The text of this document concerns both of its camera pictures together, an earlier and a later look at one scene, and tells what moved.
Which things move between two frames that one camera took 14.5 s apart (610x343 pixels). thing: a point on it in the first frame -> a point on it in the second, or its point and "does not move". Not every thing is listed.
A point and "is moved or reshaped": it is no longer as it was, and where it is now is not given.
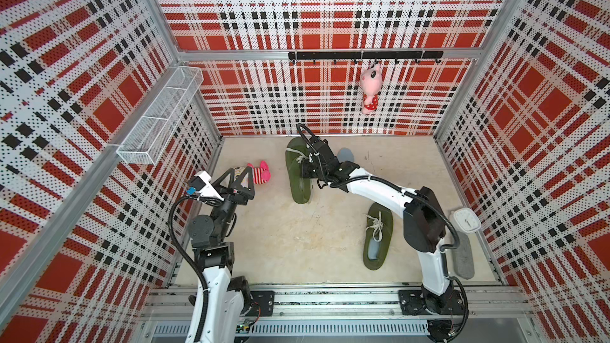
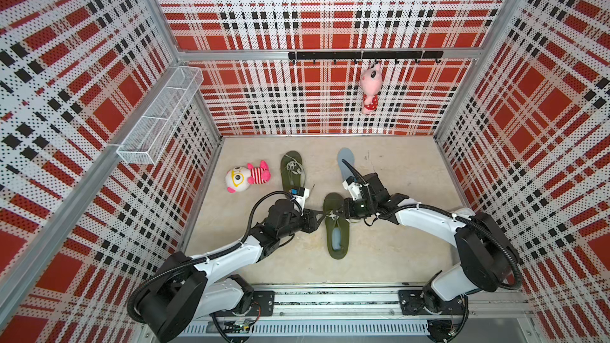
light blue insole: [345, 154] does not move
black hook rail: [367, 55] does not move
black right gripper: [306, 164] -> [349, 211]
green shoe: [296, 150] is moved or reshaped
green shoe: [377, 235] -> [337, 225]
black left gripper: [241, 195] -> [309, 223]
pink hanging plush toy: [371, 82] does not move
